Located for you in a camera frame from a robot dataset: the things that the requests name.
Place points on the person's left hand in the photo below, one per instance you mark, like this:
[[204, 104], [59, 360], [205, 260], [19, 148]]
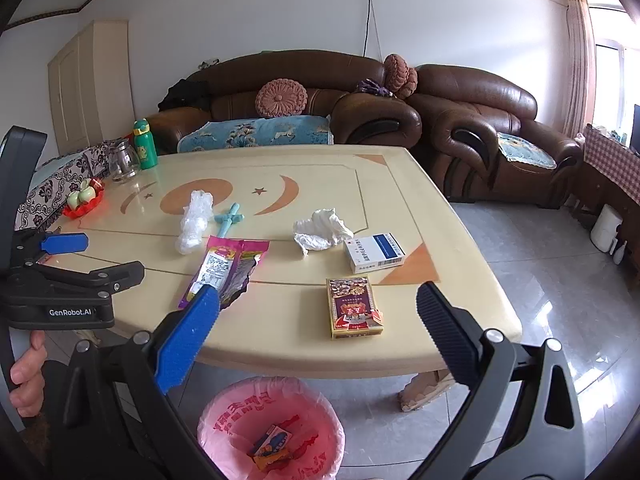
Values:
[[30, 385]]

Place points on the small white bottle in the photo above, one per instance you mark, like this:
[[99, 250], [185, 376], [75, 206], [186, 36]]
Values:
[[619, 252]]

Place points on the purple floral cloth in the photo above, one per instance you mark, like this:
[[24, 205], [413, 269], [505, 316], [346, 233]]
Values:
[[45, 195]]

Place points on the pink round cushion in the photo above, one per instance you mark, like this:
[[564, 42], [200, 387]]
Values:
[[395, 70], [411, 85], [282, 99]]

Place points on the clear plastic bag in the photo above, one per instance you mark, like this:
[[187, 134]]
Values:
[[192, 225]]

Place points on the window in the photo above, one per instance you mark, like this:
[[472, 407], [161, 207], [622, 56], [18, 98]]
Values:
[[607, 85]]

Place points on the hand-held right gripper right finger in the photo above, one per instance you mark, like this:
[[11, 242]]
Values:
[[445, 330]]

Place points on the red checked cloth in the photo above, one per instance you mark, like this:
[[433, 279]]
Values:
[[612, 160]]

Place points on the white blue medicine box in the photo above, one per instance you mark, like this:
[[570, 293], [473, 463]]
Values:
[[372, 252]]

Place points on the orange yellow wrapper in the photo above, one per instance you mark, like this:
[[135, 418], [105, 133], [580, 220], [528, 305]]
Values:
[[272, 461]]

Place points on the green water bottle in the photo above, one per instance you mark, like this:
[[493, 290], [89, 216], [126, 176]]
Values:
[[145, 150]]

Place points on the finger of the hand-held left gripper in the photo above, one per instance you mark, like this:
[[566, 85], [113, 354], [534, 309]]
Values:
[[65, 243], [100, 280]]

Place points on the white round appliance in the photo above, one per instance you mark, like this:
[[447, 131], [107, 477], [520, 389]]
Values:
[[606, 227]]

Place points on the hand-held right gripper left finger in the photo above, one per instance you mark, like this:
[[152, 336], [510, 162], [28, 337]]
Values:
[[187, 335]]

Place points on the brown leather sofa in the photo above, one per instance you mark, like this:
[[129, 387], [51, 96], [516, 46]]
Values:
[[300, 67]]

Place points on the teal clay sword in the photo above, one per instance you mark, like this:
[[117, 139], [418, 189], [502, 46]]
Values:
[[230, 219]]

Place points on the pink snack packet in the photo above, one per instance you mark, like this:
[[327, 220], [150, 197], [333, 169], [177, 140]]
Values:
[[225, 265]]

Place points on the white tissue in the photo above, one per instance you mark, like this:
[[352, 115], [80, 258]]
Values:
[[320, 232]]

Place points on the black monitor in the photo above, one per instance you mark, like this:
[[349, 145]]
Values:
[[636, 130]]

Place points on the blue armchair seat cover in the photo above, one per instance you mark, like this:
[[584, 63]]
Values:
[[525, 152]]

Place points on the black cloth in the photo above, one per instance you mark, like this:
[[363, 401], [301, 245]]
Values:
[[185, 95]]

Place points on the clear glass jar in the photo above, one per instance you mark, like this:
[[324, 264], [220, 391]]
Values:
[[124, 162]]

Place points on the small blue printed box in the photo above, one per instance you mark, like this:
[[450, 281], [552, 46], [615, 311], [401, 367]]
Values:
[[272, 439]]

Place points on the blue floral sofa cover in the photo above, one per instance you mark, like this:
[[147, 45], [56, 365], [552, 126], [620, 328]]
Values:
[[250, 132]]

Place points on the purple knitted cloth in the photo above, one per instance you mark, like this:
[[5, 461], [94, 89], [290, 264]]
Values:
[[372, 87]]

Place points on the pink curtain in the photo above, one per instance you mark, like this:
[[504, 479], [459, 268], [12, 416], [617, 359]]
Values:
[[580, 60]]

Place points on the pink lined trash bin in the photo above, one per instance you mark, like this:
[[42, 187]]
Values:
[[225, 410]]

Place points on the cream wardrobe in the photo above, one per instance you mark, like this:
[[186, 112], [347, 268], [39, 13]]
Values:
[[85, 85]]

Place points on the brown leather armchair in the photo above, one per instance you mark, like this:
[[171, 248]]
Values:
[[480, 90]]

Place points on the red gold card box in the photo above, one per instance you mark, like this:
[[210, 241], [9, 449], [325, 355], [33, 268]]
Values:
[[352, 307]]

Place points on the red fruit plate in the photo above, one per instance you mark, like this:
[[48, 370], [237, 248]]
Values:
[[80, 211]]

